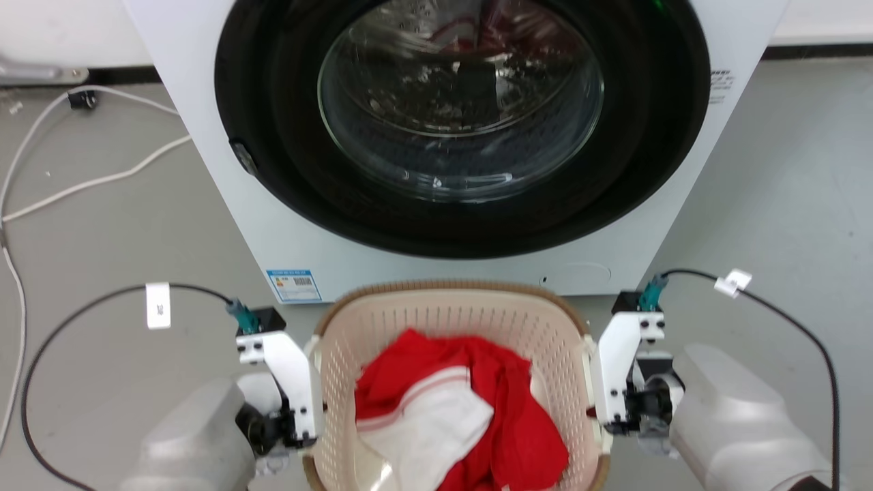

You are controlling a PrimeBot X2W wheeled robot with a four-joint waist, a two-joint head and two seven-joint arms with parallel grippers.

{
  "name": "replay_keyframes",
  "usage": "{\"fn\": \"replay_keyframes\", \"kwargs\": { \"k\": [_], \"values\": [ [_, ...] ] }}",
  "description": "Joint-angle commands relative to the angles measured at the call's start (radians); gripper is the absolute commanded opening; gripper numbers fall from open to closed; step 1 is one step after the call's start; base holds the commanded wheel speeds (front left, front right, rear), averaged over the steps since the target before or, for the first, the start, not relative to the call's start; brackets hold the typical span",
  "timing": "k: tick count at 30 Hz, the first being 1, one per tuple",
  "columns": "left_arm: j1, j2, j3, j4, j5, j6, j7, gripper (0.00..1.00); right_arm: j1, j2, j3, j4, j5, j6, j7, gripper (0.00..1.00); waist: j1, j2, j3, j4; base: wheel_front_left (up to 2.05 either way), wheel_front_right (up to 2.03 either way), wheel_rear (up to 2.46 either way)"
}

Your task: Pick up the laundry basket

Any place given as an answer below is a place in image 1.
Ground white cable tag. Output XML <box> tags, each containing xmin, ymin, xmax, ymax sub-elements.
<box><xmin>145</xmin><ymin>282</ymin><xmax>172</xmax><ymax>331</ymax></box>
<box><xmin>713</xmin><ymin>269</ymin><xmax>754</xmax><ymax>299</ymax></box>

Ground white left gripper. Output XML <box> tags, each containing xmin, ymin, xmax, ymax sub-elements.
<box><xmin>235</xmin><ymin>330</ymin><xmax>325</xmax><ymax>473</ymax></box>

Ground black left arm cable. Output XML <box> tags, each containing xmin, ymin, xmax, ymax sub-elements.
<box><xmin>20</xmin><ymin>282</ymin><xmax>261</xmax><ymax>491</ymax></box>

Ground grey flat floor object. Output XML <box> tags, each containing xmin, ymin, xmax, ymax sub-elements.
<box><xmin>0</xmin><ymin>55</ymin><xmax>90</xmax><ymax>87</ymax></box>

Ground white front-load washing machine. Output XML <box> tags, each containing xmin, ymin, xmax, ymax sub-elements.
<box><xmin>121</xmin><ymin>0</ymin><xmax>790</xmax><ymax>305</ymax></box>

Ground white cloth with red stripes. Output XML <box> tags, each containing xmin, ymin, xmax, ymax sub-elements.
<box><xmin>356</xmin><ymin>366</ymin><xmax>494</xmax><ymax>491</ymax></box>

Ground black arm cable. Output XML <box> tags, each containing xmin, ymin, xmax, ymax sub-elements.
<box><xmin>20</xmin><ymin>282</ymin><xmax>261</xmax><ymax>491</ymax></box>
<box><xmin>638</xmin><ymin>269</ymin><xmax>841</xmax><ymax>491</ymax></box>

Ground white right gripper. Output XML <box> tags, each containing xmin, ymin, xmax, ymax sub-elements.
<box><xmin>591</xmin><ymin>310</ymin><xmax>685</xmax><ymax>458</ymax></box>

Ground black round washer door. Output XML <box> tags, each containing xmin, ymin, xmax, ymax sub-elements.
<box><xmin>214</xmin><ymin>0</ymin><xmax>712</xmax><ymax>260</ymax></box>

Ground white floor cable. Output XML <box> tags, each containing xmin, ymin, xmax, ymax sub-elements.
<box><xmin>0</xmin><ymin>134</ymin><xmax>194</xmax><ymax>224</ymax></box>
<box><xmin>0</xmin><ymin>85</ymin><xmax>182</xmax><ymax>451</ymax></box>

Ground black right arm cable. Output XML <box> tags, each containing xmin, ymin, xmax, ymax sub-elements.
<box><xmin>638</xmin><ymin>269</ymin><xmax>841</xmax><ymax>491</ymax></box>

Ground blue energy label sticker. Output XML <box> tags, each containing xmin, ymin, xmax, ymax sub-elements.
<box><xmin>266</xmin><ymin>269</ymin><xmax>323</xmax><ymax>304</ymax></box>

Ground red garment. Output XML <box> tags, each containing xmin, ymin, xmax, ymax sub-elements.
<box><xmin>354</xmin><ymin>329</ymin><xmax>570</xmax><ymax>491</ymax></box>

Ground beige perforated laundry basket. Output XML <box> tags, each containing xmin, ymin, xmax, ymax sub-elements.
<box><xmin>302</xmin><ymin>278</ymin><xmax>612</xmax><ymax>491</ymax></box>

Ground red clothes inside drum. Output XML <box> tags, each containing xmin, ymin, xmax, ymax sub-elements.
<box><xmin>423</xmin><ymin>0</ymin><xmax>553</xmax><ymax>59</ymax></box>

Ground printed text washer sticker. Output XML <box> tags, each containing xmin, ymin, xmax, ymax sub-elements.
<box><xmin>708</xmin><ymin>67</ymin><xmax>736</xmax><ymax>106</ymax></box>

